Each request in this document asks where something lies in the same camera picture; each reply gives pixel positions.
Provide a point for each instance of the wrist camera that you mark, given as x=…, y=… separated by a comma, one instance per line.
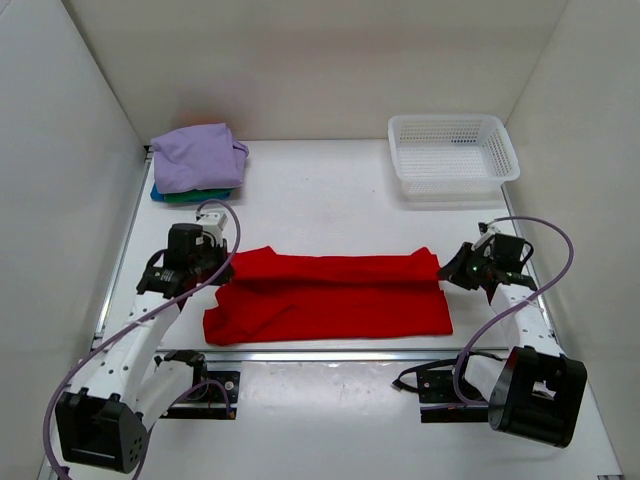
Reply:
x=487, y=232
x=213, y=223

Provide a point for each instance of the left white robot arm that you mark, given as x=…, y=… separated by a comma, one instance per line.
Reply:
x=107, y=421

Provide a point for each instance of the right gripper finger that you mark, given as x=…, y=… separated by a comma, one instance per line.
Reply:
x=462, y=260
x=458, y=278

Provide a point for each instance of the folded lilac t-shirt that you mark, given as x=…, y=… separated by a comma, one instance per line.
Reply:
x=199, y=157

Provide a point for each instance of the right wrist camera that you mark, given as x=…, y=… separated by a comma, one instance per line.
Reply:
x=487, y=232

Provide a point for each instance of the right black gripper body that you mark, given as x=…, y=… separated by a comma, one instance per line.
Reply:
x=478, y=264

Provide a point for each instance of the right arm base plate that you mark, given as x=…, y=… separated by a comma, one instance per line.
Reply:
x=432, y=382

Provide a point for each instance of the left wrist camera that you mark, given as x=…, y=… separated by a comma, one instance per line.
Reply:
x=213, y=223

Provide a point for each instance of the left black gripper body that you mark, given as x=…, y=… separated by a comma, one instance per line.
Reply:
x=213, y=259

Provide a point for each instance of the folded blue t-shirt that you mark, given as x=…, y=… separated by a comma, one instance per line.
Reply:
x=156, y=195

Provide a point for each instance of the folded green t-shirt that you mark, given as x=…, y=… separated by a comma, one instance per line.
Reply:
x=197, y=196

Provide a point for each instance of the white plastic basket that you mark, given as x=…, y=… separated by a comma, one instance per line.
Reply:
x=451, y=155

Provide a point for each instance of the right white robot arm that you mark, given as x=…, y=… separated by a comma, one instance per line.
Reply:
x=537, y=390

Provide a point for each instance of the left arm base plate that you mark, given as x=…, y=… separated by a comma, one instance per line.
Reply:
x=215, y=395

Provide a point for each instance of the red t-shirt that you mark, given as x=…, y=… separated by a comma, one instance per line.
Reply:
x=275, y=297

